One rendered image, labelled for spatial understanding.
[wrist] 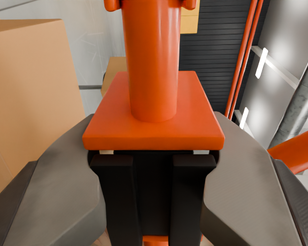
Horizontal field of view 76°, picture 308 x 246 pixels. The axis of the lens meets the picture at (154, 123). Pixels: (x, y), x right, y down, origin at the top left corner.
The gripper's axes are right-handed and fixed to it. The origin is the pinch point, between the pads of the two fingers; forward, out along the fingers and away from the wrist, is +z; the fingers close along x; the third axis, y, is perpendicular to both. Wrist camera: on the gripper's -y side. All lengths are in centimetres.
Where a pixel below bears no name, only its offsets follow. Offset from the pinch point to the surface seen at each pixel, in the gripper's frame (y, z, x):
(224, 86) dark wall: 456, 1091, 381
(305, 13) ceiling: 62, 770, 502
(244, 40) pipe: 143, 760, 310
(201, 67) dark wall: 339, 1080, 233
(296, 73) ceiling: 253, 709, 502
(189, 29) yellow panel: 94, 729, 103
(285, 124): 319, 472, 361
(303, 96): 223, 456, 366
